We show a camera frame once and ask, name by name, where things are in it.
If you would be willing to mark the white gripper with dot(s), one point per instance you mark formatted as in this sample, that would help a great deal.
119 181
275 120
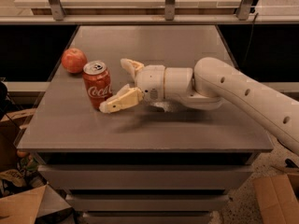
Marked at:
151 80

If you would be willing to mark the red coke can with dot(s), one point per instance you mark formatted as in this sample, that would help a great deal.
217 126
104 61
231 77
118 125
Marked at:
97 82

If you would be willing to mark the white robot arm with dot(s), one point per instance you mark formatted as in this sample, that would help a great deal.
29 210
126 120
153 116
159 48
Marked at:
204 87

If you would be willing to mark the red apple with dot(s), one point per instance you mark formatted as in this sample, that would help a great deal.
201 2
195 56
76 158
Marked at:
73 60

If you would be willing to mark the grey drawer cabinet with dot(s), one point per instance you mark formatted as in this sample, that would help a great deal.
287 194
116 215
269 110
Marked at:
162 164

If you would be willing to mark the cardboard box left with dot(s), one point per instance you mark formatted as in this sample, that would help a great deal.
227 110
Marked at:
25 207

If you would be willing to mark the cardboard box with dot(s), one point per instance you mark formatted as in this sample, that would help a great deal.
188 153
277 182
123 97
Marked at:
25 207
278 198

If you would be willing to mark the cardboard box right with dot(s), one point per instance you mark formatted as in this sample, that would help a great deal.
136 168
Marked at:
278 198

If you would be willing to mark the metal railing frame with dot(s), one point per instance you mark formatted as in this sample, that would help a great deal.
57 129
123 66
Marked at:
149 12

